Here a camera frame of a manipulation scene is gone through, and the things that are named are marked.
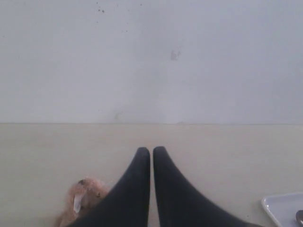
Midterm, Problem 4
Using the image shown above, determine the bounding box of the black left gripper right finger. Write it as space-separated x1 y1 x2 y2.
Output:
153 146 254 227

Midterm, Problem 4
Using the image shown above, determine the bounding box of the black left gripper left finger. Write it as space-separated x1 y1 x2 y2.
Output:
69 147 151 227

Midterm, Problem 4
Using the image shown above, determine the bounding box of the tan teddy bear striped sweater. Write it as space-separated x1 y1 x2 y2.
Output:
54 177 110 227

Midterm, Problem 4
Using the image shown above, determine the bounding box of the dark brown wooden spoon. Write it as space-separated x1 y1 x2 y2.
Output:
295 210 303 227

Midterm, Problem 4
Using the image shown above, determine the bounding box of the white rectangular plastic tray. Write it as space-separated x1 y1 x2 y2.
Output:
261 192 303 227

